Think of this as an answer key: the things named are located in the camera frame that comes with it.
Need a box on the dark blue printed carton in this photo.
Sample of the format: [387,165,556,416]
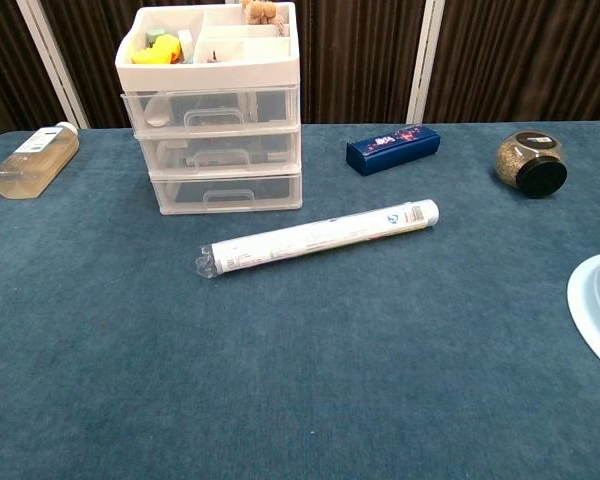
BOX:
[345,124,442,178]

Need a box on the glass jar with black lid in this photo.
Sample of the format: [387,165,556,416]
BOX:
[494,130,569,200]

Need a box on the blue table cloth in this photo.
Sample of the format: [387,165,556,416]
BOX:
[0,118,600,480]

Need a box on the clear bottle of yellowish liquid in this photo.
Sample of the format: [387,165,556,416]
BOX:
[0,121,81,201]

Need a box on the brown plush toy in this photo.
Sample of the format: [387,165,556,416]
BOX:
[240,0,287,27]

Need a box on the white frame post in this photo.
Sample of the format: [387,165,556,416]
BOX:
[16,0,91,130]
[406,0,447,125]

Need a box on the long white wrapped tube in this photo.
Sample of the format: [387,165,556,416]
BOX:
[194,198,441,280]

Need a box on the dark brown pleated curtain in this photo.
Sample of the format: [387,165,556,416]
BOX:
[0,0,600,144]

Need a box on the light blue plastic basin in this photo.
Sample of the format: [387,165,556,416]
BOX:
[566,249,600,380]

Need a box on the yellow rubber duck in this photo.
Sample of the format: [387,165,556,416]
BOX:
[130,33,183,66]

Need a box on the white plastic drawer organizer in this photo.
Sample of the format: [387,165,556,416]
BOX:
[114,1,304,217]

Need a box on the clear drawer with white cap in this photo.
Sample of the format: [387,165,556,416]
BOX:
[120,85,301,136]

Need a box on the clear plastic drawer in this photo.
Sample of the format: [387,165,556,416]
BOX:
[149,172,304,212]
[134,130,303,177]

